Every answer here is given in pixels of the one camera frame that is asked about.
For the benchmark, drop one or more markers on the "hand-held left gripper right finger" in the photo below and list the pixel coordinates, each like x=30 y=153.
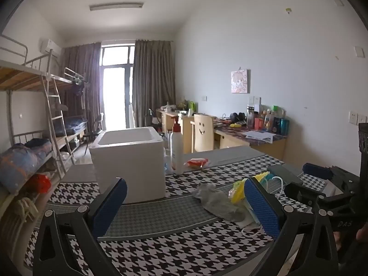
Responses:
x=263 y=210

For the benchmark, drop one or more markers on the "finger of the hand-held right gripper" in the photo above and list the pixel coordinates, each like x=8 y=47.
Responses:
x=316 y=170
x=302 y=192

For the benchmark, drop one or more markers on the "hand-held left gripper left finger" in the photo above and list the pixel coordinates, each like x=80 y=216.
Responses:
x=110 y=207

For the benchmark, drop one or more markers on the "yellow-green packet of white socks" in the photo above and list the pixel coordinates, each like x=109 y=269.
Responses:
x=237 y=192

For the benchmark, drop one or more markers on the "white foam box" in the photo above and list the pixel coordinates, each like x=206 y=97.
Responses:
x=129 y=172

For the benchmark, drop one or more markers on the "grey sock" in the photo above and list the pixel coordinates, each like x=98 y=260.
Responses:
x=218 y=204

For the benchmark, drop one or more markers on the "person's right hand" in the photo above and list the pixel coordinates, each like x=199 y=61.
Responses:
x=362 y=233

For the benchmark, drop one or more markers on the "light blue face mask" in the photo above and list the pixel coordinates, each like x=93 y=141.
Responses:
x=248 y=217

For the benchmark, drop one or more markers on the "wooden desk patterned cover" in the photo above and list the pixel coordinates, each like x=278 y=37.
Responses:
x=253 y=146

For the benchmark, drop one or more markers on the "white printed papers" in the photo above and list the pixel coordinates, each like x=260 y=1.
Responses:
x=260 y=136

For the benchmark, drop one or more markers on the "row of toiletry bottles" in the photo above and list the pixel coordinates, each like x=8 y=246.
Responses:
x=270 y=120

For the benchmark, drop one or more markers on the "red plastic bag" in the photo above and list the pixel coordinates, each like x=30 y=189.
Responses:
x=40 y=183

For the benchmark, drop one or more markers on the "houndstooth tablecloth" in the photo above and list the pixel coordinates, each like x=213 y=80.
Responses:
x=172 y=250

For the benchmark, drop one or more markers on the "black folding chair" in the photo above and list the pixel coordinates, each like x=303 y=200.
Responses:
x=96 y=129

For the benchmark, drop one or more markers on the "red snack packet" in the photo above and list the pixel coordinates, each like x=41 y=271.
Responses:
x=197 y=163

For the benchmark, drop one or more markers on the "white pump bottle red cap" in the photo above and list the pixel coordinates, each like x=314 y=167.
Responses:
x=176 y=155

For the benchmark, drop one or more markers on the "yellow packet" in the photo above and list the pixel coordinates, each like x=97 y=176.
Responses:
x=236 y=125

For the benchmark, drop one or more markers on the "metal bunk bed blue mattress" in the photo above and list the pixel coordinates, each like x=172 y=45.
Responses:
x=72 y=125

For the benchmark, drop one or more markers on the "black rounded object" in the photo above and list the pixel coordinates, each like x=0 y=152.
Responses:
x=237 y=118

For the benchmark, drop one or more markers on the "wooden chair smiley face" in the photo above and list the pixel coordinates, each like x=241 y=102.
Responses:
x=202 y=133

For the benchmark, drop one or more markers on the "blue patterned quilt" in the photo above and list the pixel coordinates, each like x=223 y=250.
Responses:
x=20 y=161

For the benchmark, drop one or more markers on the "metal bunk bed ladder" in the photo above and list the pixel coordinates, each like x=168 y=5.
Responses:
x=56 y=120

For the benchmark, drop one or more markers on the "glass balcony door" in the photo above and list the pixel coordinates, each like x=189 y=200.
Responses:
x=116 y=92

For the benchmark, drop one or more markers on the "dark hanging clothes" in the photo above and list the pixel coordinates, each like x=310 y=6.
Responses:
x=78 y=86

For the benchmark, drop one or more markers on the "green bag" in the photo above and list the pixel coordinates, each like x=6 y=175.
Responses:
x=191 y=105

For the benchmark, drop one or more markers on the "brown curtain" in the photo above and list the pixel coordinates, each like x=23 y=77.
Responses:
x=83 y=77
x=153 y=83

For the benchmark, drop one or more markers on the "metal bunk bed wooden slats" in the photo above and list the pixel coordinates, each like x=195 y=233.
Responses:
x=20 y=74

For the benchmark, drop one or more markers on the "white air conditioner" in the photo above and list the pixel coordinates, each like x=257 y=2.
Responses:
x=50 y=47

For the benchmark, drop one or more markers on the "ceiling tube light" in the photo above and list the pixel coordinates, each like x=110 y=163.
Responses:
x=116 y=6

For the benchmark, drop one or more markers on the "white wall socket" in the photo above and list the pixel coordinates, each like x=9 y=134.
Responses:
x=254 y=100

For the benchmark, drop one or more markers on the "wall poster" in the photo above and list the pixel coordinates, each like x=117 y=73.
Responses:
x=239 y=81

